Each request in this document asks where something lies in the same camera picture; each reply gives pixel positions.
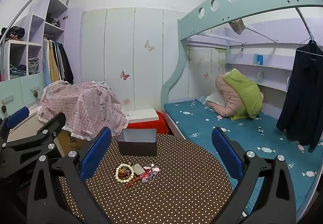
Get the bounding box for cardboard box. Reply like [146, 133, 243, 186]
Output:
[54, 129, 89, 157]

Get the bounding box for dark folded clothes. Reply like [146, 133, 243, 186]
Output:
[46, 13, 61, 28]

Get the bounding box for white wall shelves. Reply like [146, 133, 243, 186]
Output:
[224, 62, 294, 93]

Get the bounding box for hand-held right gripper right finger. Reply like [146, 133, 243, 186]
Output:
[211, 127, 296, 224]

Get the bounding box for pink checked cloth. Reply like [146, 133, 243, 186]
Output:
[38, 81, 129, 141]

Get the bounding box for flat white box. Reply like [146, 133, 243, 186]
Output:
[124, 108, 160, 123]

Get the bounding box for dark metal tin box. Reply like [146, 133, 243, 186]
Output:
[117, 128, 157, 157]

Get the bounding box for white pillow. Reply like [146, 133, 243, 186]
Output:
[205, 91, 224, 107]

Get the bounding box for dark hanging coat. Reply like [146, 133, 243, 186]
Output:
[276, 39, 323, 151]

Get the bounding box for folded jeans stack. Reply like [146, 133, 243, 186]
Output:
[9, 63, 27, 78]

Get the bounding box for pink padded jacket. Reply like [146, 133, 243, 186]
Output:
[207, 74, 243, 117]

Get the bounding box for teal bunk bed frame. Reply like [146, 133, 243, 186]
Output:
[161, 0, 323, 217]

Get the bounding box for silver chains with pink charms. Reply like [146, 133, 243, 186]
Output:
[141, 163, 162, 184]

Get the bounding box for pale jade pendant red cord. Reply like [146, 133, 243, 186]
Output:
[125, 163, 150, 188]

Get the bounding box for grey hanging cloth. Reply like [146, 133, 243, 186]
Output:
[229, 19, 246, 35]

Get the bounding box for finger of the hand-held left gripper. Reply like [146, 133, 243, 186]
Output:
[0, 107, 30, 144]
[0, 112, 66, 164]

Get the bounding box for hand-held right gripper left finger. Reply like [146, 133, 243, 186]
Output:
[26, 127, 113, 224]

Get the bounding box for red stool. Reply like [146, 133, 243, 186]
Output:
[126, 111, 170, 136]

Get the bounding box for white wardrobe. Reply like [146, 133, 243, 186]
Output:
[81, 7, 188, 113]

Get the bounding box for white bead bracelet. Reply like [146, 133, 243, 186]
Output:
[115, 163, 135, 183]

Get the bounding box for pale stair drawer cabinet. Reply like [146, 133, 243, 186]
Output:
[0, 74, 48, 144]

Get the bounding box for row of hanging clothes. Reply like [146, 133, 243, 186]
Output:
[42, 38, 74, 87]

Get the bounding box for white cubby shelf unit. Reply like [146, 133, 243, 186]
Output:
[0, 0, 68, 80]

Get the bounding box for folded grey blue clothes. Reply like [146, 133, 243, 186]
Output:
[28, 57, 39, 74]

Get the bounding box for brown polka dot tablecloth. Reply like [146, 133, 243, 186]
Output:
[59, 127, 239, 224]

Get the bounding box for dark clothes pile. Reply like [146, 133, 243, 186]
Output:
[1, 26, 26, 41]

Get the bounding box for green padded jacket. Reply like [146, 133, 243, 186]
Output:
[223, 69, 264, 121]

